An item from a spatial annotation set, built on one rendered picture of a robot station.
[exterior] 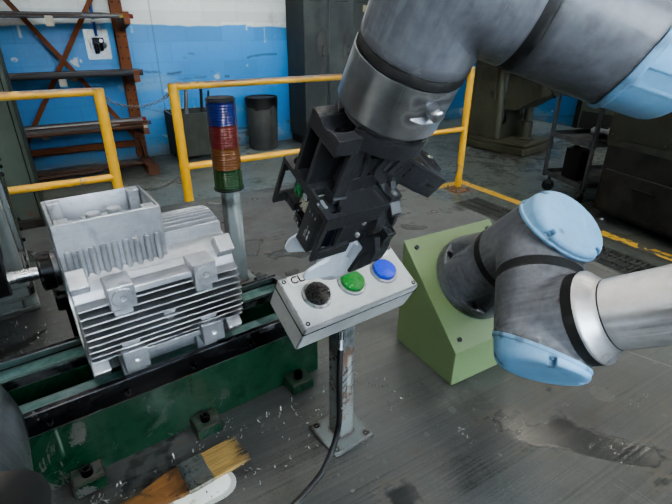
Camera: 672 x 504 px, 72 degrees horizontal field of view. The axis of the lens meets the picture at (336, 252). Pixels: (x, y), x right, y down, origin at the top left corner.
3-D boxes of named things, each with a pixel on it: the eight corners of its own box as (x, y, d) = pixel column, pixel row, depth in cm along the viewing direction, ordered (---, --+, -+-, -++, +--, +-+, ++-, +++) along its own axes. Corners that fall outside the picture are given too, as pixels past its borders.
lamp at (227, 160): (219, 173, 94) (216, 151, 92) (208, 166, 99) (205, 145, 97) (246, 168, 97) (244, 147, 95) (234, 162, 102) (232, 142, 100)
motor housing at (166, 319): (102, 406, 57) (63, 270, 49) (77, 331, 71) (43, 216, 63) (250, 348, 68) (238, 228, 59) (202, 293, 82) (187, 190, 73)
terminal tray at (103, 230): (66, 285, 54) (49, 227, 51) (54, 252, 62) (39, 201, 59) (169, 258, 60) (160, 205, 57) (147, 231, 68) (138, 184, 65)
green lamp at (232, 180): (221, 194, 96) (219, 173, 94) (210, 187, 101) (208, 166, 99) (248, 189, 99) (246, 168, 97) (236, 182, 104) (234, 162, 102)
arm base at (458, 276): (485, 233, 88) (521, 208, 80) (522, 306, 84) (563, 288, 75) (423, 248, 81) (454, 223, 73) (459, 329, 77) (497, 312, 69)
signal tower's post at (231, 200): (230, 293, 105) (207, 101, 87) (216, 279, 111) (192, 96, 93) (261, 283, 109) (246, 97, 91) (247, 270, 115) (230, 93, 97)
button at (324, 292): (310, 314, 53) (314, 305, 51) (297, 293, 54) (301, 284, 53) (331, 305, 54) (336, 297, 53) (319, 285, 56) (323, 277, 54)
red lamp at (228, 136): (216, 151, 92) (214, 128, 90) (205, 145, 97) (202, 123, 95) (244, 147, 95) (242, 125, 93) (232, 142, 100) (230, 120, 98)
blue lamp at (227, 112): (214, 128, 90) (211, 104, 88) (202, 123, 95) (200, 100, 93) (242, 125, 93) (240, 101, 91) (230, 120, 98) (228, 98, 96)
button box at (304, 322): (295, 351, 54) (306, 329, 50) (268, 302, 57) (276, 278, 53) (404, 305, 63) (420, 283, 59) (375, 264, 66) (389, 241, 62)
